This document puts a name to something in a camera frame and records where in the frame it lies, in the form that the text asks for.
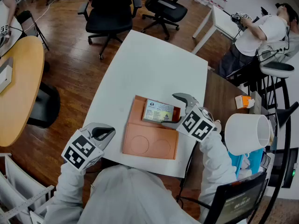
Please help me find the black desk lamp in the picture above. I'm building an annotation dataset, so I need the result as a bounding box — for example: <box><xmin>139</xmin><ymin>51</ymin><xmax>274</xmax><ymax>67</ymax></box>
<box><xmin>275</xmin><ymin>101</ymin><xmax>299</xmax><ymax>128</ymax></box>

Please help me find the white metal shelf rack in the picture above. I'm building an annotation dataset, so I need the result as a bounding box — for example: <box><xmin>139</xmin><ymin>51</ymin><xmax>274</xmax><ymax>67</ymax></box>
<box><xmin>0</xmin><ymin>153</ymin><xmax>56</xmax><ymax>224</ymax></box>

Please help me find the orange cardboard box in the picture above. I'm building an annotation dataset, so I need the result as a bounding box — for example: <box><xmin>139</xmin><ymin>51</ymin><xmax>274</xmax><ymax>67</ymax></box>
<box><xmin>122</xmin><ymin>95</ymin><xmax>182</xmax><ymax>160</ymax></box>

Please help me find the black office chair with armrests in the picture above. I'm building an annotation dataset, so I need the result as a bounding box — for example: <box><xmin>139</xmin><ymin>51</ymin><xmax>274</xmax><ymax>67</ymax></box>
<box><xmin>142</xmin><ymin>0</ymin><xmax>188</xmax><ymax>41</ymax></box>

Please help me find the grey flat box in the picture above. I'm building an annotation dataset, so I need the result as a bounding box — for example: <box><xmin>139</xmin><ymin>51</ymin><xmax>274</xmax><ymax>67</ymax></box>
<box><xmin>0</xmin><ymin>57</ymin><xmax>14</xmax><ymax>94</ymax></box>

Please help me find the orange and white small box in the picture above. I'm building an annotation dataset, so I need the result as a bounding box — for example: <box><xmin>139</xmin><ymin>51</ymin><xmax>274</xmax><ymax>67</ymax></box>
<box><xmin>235</xmin><ymin>95</ymin><xmax>256</xmax><ymax>110</ymax></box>

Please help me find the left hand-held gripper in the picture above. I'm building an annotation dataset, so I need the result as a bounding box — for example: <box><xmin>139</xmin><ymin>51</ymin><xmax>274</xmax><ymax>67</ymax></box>
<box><xmin>61</xmin><ymin>122</ymin><xmax>116</xmax><ymax>171</ymax></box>

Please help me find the black high-back office chair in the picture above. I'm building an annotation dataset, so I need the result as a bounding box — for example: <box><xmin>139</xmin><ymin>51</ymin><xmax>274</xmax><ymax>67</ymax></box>
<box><xmin>78</xmin><ymin>0</ymin><xmax>142</xmax><ymax>60</ymax></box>

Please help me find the person's right forearm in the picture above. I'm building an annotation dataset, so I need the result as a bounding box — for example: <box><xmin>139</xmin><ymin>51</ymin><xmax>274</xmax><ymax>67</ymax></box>
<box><xmin>198</xmin><ymin>131</ymin><xmax>237</xmax><ymax>204</ymax></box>

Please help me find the black round table base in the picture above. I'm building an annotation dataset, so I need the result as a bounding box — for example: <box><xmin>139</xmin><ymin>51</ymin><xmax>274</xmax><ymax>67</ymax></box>
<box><xmin>27</xmin><ymin>82</ymin><xmax>61</xmax><ymax>129</ymax></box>

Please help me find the white lampshade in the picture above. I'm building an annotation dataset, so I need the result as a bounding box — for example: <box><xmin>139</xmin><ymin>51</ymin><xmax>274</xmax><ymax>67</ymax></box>
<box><xmin>224</xmin><ymin>113</ymin><xmax>272</xmax><ymax>156</ymax></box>

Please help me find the blue plastic bin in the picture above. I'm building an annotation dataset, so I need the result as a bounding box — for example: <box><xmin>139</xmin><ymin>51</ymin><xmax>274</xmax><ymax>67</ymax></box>
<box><xmin>228</xmin><ymin>147</ymin><xmax>265</xmax><ymax>180</ymax></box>

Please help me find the white stool seat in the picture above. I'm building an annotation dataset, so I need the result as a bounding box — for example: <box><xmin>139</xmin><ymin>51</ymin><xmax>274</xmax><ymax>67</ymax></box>
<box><xmin>259</xmin><ymin>61</ymin><xmax>295</xmax><ymax>78</ymax></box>

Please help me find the black metal railing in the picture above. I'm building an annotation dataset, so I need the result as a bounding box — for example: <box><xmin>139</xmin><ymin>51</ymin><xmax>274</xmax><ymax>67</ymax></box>
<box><xmin>242</xmin><ymin>73</ymin><xmax>293</xmax><ymax>224</ymax></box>

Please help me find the black folding chair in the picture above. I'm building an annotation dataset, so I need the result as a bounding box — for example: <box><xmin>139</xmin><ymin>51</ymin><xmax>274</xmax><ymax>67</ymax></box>
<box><xmin>16</xmin><ymin>10</ymin><xmax>50</xmax><ymax>51</ymax></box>

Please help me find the person's grey top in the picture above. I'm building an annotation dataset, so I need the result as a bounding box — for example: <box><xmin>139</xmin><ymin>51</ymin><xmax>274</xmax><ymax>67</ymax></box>
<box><xmin>77</xmin><ymin>164</ymin><xmax>201</xmax><ymax>224</ymax></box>

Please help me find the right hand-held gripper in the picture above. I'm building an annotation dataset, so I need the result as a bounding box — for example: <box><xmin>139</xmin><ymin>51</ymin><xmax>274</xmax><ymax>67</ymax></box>
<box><xmin>161</xmin><ymin>92</ymin><xmax>217</xmax><ymax>142</ymax></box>

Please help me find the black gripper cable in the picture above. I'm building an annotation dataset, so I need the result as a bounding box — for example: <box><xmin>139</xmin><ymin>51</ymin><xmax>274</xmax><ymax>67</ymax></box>
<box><xmin>175</xmin><ymin>140</ymin><xmax>211</xmax><ymax>210</ymax></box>

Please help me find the person's left forearm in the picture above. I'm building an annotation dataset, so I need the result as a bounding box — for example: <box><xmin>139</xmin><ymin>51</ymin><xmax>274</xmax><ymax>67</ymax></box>
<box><xmin>43</xmin><ymin>162</ymin><xmax>87</xmax><ymax>224</ymax></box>

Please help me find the round wooden table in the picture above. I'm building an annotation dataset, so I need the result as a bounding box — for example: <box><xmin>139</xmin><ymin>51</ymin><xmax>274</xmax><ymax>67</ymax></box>
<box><xmin>0</xmin><ymin>35</ymin><xmax>45</xmax><ymax>147</ymax></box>

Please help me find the small white table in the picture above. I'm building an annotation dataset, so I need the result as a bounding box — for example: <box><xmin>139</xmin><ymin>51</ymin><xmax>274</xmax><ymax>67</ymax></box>
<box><xmin>191</xmin><ymin>5</ymin><xmax>241</xmax><ymax>55</ymax></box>

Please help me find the black monitor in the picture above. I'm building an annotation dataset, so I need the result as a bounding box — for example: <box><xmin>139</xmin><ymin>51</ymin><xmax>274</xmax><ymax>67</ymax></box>
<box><xmin>205</xmin><ymin>171</ymin><xmax>267</xmax><ymax>224</ymax></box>

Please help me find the small white printed cardboard box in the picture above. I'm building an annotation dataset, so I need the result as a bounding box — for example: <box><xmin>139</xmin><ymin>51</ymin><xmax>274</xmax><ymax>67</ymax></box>
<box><xmin>142</xmin><ymin>98</ymin><xmax>175</xmax><ymax>124</ymax></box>

